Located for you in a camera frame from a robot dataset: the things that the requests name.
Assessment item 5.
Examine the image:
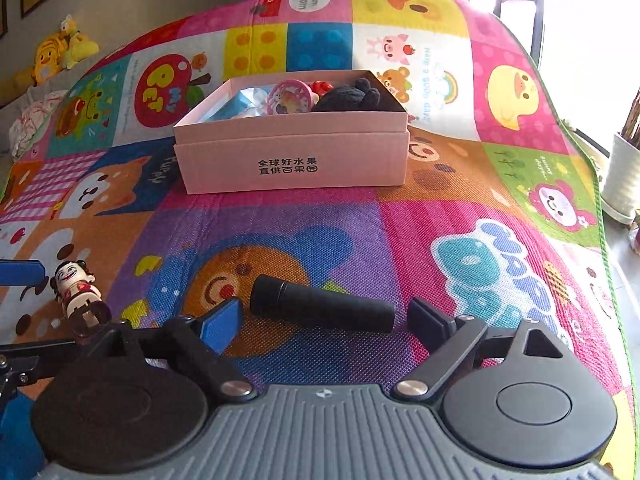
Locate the pink round toy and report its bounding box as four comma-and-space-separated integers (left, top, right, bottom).
266, 79, 313, 116

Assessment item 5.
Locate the black plush toy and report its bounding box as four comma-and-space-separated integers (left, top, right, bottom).
312, 76, 383, 112

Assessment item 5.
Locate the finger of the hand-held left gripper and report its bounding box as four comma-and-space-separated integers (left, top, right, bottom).
0, 259, 45, 306
0, 338, 88, 389

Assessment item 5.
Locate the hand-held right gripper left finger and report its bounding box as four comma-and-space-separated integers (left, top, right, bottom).
94, 297, 259, 404

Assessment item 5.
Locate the black window frame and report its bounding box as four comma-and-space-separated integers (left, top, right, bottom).
492, 0, 547, 69

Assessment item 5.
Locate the floral cloth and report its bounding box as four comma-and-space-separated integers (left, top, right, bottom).
9, 89, 69, 159

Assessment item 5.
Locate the yellow plush cushion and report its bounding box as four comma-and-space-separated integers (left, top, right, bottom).
0, 66, 37, 105

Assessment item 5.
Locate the red yellow toy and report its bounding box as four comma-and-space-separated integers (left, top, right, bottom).
307, 79, 335, 108

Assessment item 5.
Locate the cartoon figurine toy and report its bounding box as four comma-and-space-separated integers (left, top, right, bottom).
52, 260, 112, 337

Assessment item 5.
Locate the blue white tissue pack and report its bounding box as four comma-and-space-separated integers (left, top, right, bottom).
212, 85, 273, 121

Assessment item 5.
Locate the black flashlight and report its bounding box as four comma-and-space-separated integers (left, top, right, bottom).
249, 275, 397, 334

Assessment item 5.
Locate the pink cardboard box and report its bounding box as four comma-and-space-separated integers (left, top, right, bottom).
172, 70, 412, 196

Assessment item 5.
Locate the yellow green plush toy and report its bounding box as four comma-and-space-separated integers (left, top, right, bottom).
60, 14, 100, 71

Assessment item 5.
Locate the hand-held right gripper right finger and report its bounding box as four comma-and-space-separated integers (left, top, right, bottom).
391, 299, 573, 404

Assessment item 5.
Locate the colourful cartoon play mat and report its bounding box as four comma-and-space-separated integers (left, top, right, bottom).
0, 0, 640, 480

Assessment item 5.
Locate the potted palm white pot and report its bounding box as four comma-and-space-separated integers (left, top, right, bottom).
600, 87, 640, 225

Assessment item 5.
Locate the yellow duck plush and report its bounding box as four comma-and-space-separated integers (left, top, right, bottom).
31, 35, 69, 87

